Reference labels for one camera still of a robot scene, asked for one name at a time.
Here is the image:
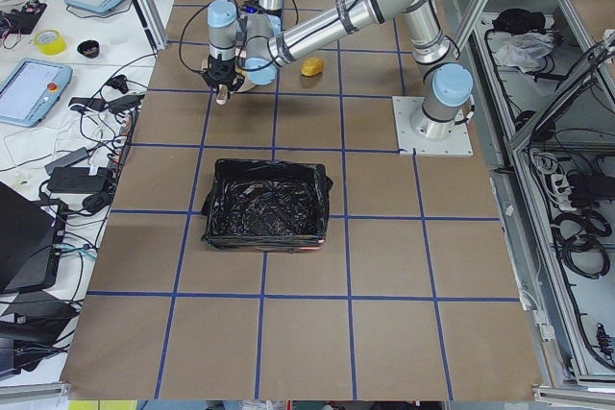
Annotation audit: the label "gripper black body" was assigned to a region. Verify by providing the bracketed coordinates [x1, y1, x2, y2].
[242, 0, 283, 26]
[202, 57, 241, 89]

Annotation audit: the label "beige plastic dustpan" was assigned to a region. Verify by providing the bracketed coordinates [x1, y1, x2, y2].
[201, 47, 256, 105]

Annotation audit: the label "bin with black bag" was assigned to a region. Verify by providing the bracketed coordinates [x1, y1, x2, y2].
[201, 158, 333, 252]

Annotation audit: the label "toy potato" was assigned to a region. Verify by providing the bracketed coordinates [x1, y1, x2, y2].
[301, 57, 325, 78]

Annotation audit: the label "yellow tape roll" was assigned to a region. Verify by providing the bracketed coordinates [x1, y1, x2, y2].
[34, 30, 66, 56]

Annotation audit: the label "black power brick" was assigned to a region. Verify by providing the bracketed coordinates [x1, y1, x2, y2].
[47, 166, 112, 194]

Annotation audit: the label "blue teach pendant near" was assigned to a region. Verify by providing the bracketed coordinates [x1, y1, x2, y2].
[1, 58, 73, 127]

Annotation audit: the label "black laptop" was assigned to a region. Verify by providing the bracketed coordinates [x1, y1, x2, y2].
[1, 184, 67, 294]

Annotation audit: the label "crumpled white cloth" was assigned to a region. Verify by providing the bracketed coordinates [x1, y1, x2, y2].
[494, 33, 554, 73]

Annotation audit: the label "white power strip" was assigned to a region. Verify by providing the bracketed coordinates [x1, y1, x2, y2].
[530, 149, 577, 212]

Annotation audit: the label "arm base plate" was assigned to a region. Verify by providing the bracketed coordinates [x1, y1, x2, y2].
[392, 96, 474, 157]

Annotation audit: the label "coiled black cables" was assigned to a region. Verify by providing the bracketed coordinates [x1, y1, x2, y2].
[550, 207, 614, 281]

